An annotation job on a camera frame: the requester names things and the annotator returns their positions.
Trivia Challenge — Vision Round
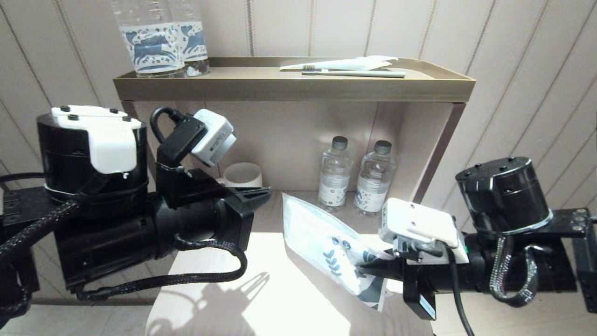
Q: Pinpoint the white blue patterned pouch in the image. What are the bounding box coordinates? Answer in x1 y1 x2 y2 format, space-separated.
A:
282 193 397 312

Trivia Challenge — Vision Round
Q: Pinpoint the white ribbed mug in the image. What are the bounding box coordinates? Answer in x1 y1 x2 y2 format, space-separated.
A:
217 162 263 188

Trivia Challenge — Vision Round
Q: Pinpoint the beige wooden shelf cabinet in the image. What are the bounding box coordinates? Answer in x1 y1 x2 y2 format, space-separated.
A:
120 100 467 336

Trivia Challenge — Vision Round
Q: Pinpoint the small clear water bottle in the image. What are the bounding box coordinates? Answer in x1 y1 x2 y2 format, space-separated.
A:
319 136 353 212
353 140 397 216

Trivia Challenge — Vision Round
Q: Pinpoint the large blue-label water bottle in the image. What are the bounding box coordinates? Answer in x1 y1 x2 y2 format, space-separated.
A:
169 0 210 76
111 0 187 78

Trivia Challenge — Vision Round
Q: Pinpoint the grey-green toothbrush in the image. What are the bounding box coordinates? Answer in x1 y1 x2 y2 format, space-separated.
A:
302 65 406 78

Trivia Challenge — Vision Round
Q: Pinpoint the white paper wrapper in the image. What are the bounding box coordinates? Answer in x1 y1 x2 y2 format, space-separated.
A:
280 56 398 71

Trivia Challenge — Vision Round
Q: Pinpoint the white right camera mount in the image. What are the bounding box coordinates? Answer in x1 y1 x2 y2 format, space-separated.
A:
394 236 469 266

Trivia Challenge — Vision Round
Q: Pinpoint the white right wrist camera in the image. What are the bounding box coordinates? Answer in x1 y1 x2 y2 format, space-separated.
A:
380 197 460 249

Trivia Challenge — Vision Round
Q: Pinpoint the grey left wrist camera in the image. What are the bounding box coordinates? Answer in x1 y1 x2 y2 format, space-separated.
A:
191 109 237 167

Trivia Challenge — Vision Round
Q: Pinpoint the black braided cable sleeve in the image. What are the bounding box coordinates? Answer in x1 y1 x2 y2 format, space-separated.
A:
0 200 249 322

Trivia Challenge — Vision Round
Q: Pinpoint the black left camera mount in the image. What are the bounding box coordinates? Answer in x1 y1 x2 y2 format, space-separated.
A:
156 117 208 168

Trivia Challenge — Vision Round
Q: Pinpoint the black left camera cable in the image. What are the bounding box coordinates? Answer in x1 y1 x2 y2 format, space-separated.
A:
150 106 187 144

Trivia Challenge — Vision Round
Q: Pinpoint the black smooth arm cable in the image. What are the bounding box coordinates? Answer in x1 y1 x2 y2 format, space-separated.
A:
0 173 47 192

